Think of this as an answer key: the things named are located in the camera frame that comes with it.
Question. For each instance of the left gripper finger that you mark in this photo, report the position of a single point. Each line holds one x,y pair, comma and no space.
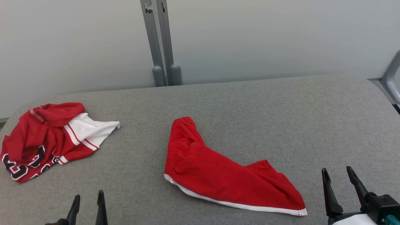
74,212
101,209

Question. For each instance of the red Bulls jersey shirt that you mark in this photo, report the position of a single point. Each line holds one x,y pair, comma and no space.
34,140

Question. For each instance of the red shorts white trim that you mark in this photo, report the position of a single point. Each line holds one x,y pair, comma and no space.
212,175

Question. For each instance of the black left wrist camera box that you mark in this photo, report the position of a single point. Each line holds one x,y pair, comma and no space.
57,222

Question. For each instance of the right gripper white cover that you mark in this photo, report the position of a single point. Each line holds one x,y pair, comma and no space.
353,220

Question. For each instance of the grey curved metal frame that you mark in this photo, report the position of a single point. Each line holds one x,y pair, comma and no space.
390,81

